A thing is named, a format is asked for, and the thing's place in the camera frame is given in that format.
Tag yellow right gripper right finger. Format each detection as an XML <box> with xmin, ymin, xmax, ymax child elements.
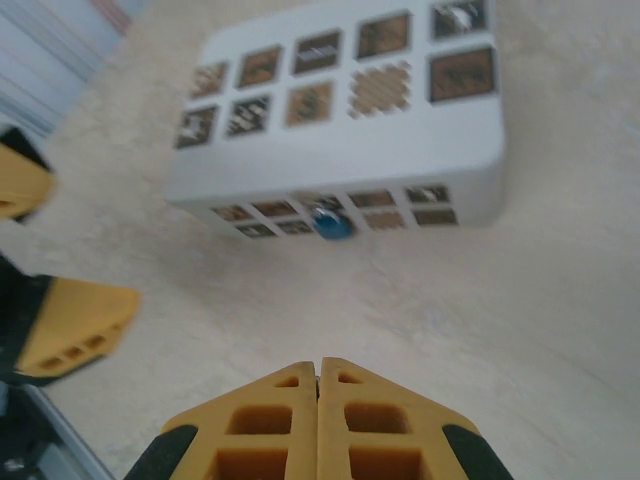
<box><xmin>319</xmin><ymin>356</ymin><xmax>516</xmax><ymax>480</ymax></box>

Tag white window blinds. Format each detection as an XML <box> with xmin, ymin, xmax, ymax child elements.
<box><xmin>0</xmin><ymin>0</ymin><xmax>147</xmax><ymax>137</ymax></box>

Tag grey aluminium table rail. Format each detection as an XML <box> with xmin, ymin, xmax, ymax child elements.
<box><xmin>0</xmin><ymin>383</ymin><xmax>117</xmax><ymax>480</ymax></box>

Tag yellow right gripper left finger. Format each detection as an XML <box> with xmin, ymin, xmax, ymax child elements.
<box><xmin>130</xmin><ymin>360</ymin><xmax>320</xmax><ymax>480</ymax></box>

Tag white tin box with pictures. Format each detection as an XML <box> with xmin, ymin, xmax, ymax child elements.
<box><xmin>164</xmin><ymin>0</ymin><xmax>507</xmax><ymax>242</ymax></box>

